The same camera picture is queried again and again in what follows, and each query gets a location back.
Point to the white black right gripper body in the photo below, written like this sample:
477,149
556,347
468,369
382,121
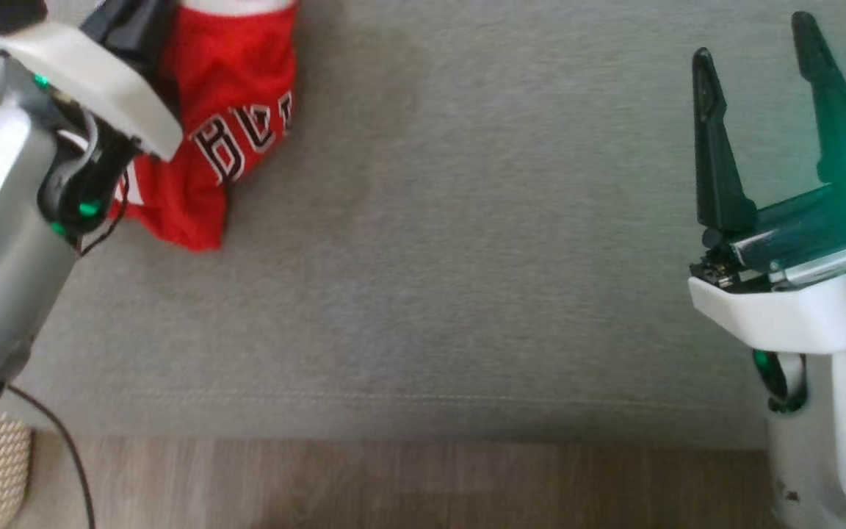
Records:
805,294

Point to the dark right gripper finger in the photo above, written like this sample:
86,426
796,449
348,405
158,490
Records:
838,125
718,169

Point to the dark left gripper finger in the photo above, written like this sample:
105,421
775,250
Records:
111,18
151,37

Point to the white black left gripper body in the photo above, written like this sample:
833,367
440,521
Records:
92,81

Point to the red jersey with white stripes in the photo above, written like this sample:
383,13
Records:
225,88

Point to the beige perforated object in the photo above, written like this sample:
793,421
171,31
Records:
4,470

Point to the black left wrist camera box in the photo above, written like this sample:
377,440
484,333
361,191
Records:
19,11

